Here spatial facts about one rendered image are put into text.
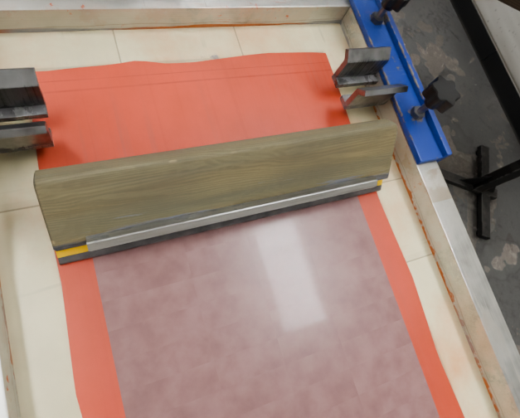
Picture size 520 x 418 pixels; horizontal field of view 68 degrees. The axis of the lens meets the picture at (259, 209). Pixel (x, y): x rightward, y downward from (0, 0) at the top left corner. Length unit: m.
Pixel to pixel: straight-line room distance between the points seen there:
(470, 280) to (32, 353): 0.51
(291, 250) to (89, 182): 0.24
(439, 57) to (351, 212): 2.02
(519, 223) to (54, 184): 2.18
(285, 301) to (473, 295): 0.25
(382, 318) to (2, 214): 0.45
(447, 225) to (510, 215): 1.74
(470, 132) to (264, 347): 2.02
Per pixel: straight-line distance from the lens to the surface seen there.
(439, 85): 0.57
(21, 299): 0.45
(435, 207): 0.57
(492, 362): 0.60
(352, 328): 0.50
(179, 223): 0.41
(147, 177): 0.39
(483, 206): 2.13
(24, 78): 0.45
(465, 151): 2.26
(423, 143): 0.59
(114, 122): 0.50
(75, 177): 0.39
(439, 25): 2.67
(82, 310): 0.44
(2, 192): 0.48
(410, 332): 0.55
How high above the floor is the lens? 1.39
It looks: 65 degrees down
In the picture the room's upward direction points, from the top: 45 degrees clockwise
